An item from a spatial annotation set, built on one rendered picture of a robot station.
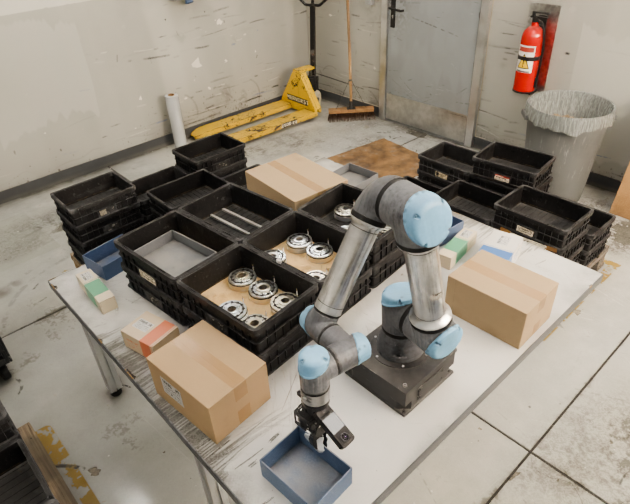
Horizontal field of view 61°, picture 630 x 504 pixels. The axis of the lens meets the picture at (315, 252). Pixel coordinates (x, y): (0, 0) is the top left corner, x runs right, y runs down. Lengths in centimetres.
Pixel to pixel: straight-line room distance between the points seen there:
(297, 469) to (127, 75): 405
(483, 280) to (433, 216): 77
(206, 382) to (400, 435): 58
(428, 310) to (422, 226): 30
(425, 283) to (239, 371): 61
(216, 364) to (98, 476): 110
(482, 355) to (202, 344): 92
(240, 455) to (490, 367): 84
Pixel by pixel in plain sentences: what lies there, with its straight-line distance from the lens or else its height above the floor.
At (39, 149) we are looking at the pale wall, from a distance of 493.
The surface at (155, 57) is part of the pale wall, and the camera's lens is 516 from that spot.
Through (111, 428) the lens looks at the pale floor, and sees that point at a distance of 276.
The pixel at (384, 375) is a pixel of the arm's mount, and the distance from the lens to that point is 167.
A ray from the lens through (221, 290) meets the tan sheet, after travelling 197.
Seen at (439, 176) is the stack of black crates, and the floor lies 39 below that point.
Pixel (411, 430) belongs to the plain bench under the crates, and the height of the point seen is 70.
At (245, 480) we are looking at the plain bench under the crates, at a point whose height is 70.
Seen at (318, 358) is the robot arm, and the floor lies 111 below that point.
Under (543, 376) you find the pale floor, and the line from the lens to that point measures 290.
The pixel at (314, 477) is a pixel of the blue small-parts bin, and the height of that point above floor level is 70.
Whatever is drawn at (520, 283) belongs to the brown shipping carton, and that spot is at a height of 86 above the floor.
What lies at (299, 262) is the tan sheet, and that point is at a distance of 205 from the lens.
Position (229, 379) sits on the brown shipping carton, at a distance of 161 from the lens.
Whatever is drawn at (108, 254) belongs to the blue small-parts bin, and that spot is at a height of 71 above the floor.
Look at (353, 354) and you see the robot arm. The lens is 135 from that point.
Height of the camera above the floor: 204
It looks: 35 degrees down
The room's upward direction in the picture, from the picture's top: 3 degrees counter-clockwise
